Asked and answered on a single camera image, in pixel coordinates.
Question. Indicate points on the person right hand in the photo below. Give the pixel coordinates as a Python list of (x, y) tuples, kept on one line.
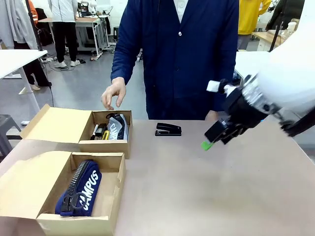
[(115, 91)]

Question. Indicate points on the person in gray coat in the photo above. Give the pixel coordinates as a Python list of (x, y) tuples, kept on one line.
[(14, 22)]

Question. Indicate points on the thin black stand pole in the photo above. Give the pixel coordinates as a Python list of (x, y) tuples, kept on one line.
[(276, 35)]

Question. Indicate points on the black and white marker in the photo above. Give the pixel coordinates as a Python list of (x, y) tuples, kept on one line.
[(94, 132)]

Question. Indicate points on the cardboard box with flat lid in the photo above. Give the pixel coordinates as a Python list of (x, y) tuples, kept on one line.
[(61, 123)]

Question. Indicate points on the person right forearm navy sleeve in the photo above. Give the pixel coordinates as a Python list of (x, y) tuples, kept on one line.
[(121, 66)]

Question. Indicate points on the wooden side table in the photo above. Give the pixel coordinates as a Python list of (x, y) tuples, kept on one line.
[(264, 39)]

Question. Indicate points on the black boxy office item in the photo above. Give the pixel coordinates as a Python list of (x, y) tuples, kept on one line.
[(101, 129)]

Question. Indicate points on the person in yellow jacket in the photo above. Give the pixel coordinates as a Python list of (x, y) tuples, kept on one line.
[(251, 17)]

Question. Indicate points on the white desk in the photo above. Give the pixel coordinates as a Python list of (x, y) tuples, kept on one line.
[(17, 61)]

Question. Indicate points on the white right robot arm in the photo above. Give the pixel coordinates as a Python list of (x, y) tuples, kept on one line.
[(290, 73)]

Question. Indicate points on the black stapler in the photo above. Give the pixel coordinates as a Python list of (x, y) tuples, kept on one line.
[(168, 129)]

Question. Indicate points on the person in black clothes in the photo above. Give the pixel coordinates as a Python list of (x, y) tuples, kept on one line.
[(285, 12)]

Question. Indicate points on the cardboard box with curled lid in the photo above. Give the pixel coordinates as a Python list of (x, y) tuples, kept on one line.
[(24, 186)]

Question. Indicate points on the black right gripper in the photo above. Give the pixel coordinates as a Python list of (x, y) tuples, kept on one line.
[(242, 110)]

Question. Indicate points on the black stool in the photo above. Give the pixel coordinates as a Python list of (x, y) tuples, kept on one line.
[(116, 33)]

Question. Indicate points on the background workbench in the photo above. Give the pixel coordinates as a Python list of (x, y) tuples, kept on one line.
[(88, 27)]

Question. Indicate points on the person left hand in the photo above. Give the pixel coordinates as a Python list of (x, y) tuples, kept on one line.
[(212, 115)]

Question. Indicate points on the gray plastic stool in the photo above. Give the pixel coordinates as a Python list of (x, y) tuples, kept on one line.
[(6, 130)]

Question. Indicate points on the yellow utility knife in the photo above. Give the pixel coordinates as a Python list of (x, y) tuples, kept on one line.
[(105, 134)]

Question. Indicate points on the person in white jacket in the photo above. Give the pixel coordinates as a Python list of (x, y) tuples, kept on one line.
[(64, 24)]

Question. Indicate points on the person torso navy jacket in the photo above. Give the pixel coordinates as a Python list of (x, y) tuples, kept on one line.
[(172, 61)]

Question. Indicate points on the gray zippered pencil pouch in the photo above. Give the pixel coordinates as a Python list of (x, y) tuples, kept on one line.
[(115, 129)]

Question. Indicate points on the navy Campus pencil pouch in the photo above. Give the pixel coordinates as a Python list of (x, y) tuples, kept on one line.
[(91, 186)]

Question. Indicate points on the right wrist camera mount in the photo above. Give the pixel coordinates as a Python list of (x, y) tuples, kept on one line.
[(213, 86)]

